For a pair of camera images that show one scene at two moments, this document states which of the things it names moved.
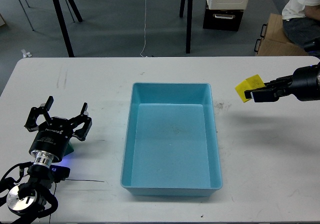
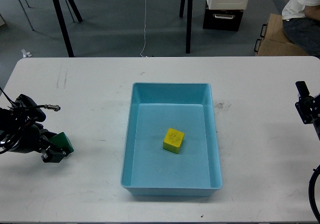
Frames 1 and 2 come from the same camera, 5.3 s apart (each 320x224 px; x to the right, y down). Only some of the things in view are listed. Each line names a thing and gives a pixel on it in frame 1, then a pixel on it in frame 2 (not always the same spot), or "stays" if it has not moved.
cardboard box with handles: x=274 y=41 stays
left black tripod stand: x=60 y=16 stays
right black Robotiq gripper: x=305 y=85 to x=308 y=106
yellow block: x=253 y=82 to x=173 y=140
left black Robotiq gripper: x=54 y=134 to x=31 y=138
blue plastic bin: x=170 y=147 stays
